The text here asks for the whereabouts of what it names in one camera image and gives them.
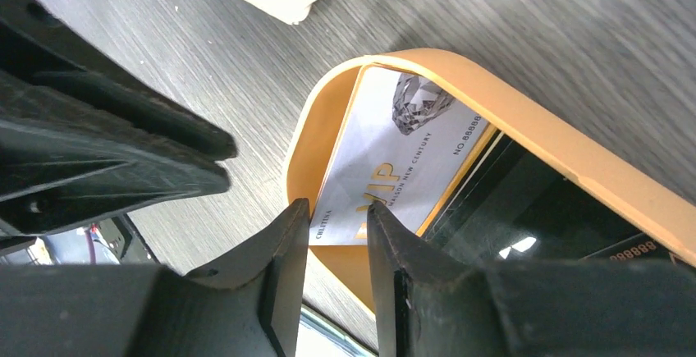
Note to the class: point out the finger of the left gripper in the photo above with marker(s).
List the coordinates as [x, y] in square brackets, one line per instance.
[39, 49]
[65, 164]

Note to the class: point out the yellow oval tray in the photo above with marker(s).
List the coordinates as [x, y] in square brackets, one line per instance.
[645, 203]

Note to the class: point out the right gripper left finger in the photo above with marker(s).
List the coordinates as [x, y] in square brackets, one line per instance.
[246, 302]

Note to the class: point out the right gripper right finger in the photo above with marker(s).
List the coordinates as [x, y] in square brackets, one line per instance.
[428, 304]

